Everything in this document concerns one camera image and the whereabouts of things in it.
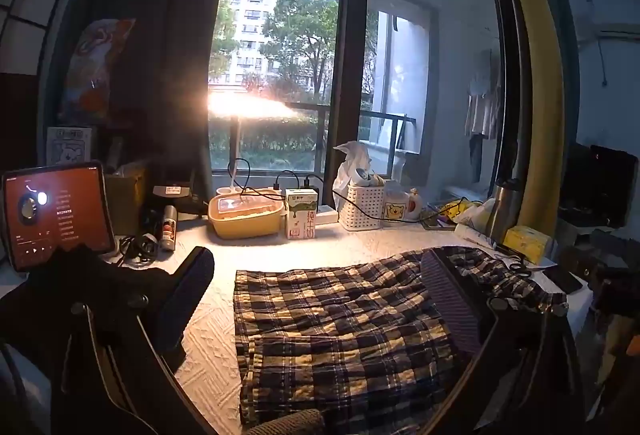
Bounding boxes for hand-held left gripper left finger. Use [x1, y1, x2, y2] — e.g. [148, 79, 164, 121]
[50, 245, 217, 435]

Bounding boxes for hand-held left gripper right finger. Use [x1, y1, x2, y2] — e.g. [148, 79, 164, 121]
[421, 246, 587, 435]

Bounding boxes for plaid pants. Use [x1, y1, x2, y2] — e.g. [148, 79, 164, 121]
[232, 245, 568, 428]

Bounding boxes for white textured tablecloth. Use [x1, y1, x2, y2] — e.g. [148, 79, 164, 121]
[0, 215, 596, 435]

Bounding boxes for silver spray can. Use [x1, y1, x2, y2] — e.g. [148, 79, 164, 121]
[159, 205, 178, 252]

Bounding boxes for black scissors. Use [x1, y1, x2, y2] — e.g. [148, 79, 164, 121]
[500, 255, 533, 278]

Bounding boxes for white bag yellow print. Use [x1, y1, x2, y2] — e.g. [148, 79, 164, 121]
[440, 198, 496, 228]

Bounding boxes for yellow lunch box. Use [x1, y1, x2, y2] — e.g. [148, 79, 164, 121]
[207, 189, 286, 240]

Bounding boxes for black device white label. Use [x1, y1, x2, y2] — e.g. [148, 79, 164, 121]
[152, 185, 193, 221]

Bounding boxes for yellow tissue pack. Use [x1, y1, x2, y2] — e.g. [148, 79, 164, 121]
[502, 225, 553, 265]

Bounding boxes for steel thermos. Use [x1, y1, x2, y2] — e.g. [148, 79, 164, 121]
[486, 178, 521, 246]

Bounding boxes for white bear mug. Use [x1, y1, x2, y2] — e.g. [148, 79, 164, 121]
[382, 192, 411, 222]

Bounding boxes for cardboard box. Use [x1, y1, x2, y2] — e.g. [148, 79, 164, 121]
[105, 162, 148, 236]

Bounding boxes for black phone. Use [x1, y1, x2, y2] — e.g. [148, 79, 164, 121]
[542, 265, 583, 295]

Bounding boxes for white perforated basket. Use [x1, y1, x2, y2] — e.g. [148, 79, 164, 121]
[339, 180, 386, 232]

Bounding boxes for white green milk carton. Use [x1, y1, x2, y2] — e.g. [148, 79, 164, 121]
[285, 188, 320, 241]

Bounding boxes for white desk lamp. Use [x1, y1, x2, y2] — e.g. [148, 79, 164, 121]
[207, 90, 301, 196]

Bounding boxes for tablet with red screen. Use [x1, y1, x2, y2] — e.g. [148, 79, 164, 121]
[1, 161, 117, 273]

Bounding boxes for black charger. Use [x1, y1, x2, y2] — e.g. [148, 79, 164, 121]
[299, 174, 326, 206]

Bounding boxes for clear plastic bag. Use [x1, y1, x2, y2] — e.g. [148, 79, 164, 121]
[332, 140, 373, 206]

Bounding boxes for black monitor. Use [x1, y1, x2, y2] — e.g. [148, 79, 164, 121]
[560, 142, 638, 228]

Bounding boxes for hanging clothes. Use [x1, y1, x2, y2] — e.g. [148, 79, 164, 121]
[464, 50, 503, 141]

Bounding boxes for yellow curtain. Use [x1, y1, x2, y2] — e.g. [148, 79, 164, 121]
[487, 0, 566, 236]

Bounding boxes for dark curtain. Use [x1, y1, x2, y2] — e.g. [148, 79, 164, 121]
[107, 0, 236, 196]

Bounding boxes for coiled black cable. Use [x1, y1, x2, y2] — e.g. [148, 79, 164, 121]
[119, 234, 160, 263]

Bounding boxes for thin black cable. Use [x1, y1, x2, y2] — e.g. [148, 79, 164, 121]
[332, 188, 431, 222]

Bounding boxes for colourful wall poster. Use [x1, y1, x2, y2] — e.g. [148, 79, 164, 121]
[60, 18, 137, 123]

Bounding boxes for black window frame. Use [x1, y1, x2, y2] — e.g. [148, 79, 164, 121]
[325, 0, 371, 211]

